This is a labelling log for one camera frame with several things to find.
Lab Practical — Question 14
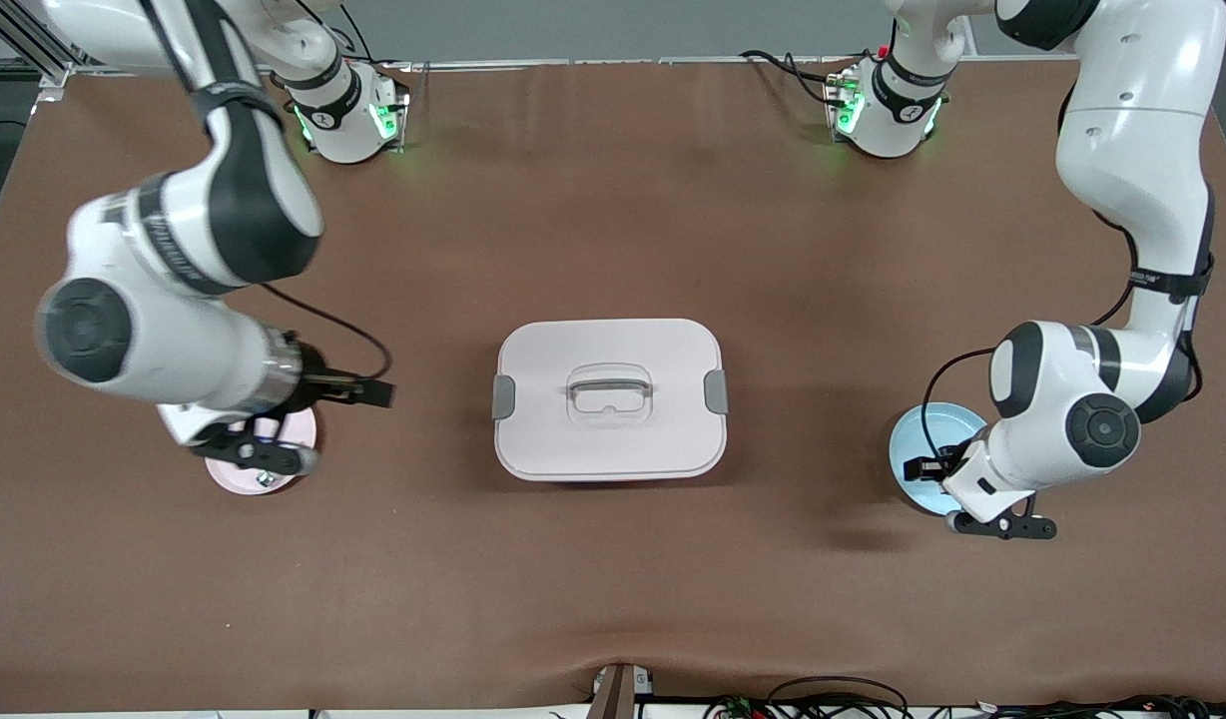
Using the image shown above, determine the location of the black cable bundle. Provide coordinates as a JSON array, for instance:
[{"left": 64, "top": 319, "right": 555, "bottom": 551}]
[{"left": 703, "top": 676, "right": 1226, "bottom": 719}]

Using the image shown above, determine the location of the white lidded storage box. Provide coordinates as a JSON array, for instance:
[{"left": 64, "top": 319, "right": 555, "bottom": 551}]
[{"left": 491, "top": 318, "right": 731, "bottom": 484}]

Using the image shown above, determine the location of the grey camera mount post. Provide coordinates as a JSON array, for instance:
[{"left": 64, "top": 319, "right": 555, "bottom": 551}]
[{"left": 585, "top": 662, "right": 656, "bottom": 719}]

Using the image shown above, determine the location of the brown table mat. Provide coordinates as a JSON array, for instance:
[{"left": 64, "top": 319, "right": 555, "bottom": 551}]
[{"left": 0, "top": 62, "right": 1226, "bottom": 712}]

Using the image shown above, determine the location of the light blue round plate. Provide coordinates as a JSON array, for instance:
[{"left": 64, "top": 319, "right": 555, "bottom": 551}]
[{"left": 888, "top": 401, "right": 995, "bottom": 518}]

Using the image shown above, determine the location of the pink round plate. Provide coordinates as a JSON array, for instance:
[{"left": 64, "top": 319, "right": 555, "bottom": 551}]
[{"left": 204, "top": 404, "right": 318, "bottom": 497}]

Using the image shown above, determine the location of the black base cable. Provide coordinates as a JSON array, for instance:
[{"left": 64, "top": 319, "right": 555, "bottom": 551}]
[
  {"left": 740, "top": 48, "right": 854, "bottom": 106},
  {"left": 333, "top": 5, "right": 384, "bottom": 66}
]

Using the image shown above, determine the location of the aluminium frame profile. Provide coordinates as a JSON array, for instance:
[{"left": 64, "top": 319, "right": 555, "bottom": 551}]
[{"left": 0, "top": 0, "right": 75, "bottom": 89}]

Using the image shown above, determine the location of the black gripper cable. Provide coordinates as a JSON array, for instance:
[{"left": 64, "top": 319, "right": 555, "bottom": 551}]
[
  {"left": 259, "top": 283, "right": 392, "bottom": 385},
  {"left": 919, "top": 205, "right": 1143, "bottom": 470}
]

